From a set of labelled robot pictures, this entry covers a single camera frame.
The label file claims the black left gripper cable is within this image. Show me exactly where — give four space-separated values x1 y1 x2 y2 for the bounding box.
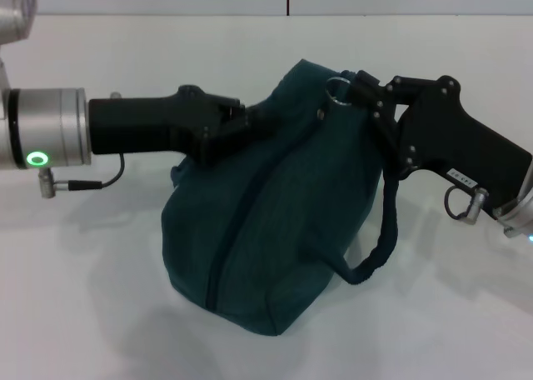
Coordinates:
36 152 127 201

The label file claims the dark teal fabric bag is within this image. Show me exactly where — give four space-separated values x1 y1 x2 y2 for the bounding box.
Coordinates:
160 58 401 338

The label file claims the grey right gripper cable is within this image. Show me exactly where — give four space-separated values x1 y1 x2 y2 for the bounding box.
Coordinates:
442 185 491 222

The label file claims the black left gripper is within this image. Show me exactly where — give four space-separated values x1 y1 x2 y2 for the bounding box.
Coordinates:
86 83 281 165

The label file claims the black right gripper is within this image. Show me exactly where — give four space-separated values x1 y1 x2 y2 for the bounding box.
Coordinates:
351 68 533 217

